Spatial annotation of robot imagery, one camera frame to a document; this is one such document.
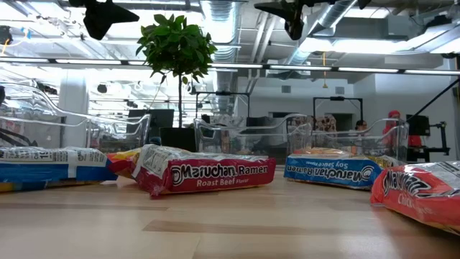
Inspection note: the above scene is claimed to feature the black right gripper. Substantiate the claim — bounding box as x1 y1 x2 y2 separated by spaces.
254 0 339 41

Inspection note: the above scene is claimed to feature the blue Maruchan ramen packet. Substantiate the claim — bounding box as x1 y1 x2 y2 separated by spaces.
283 153 386 191
0 146 118 192

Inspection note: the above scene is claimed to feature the black background rig frame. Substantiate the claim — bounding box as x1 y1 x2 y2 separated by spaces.
195 91 252 119
313 96 364 130

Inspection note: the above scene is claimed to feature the black horizontal light beam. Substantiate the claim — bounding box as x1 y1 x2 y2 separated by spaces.
0 56 460 76

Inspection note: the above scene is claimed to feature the red Maruchan ramen packet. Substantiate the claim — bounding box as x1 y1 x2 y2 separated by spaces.
131 143 277 199

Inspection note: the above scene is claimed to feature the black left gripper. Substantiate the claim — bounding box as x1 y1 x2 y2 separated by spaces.
68 0 140 41

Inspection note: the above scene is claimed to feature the small black background monitor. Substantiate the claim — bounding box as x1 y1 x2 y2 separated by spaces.
405 114 431 137

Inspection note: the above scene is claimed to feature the silver ventilation duct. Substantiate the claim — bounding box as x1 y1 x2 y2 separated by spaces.
285 0 359 68
199 0 249 112

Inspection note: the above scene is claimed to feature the green leafy plant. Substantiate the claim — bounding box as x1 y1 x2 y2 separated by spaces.
135 13 219 129

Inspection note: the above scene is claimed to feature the clear plastic bin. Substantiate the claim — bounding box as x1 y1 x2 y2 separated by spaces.
0 81 151 154
193 113 313 165
310 117 410 163

